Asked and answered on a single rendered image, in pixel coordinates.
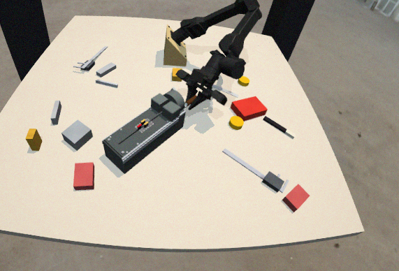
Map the red rectangular block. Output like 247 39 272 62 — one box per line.
282 184 310 212
73 162 94 191
230 96 267 121

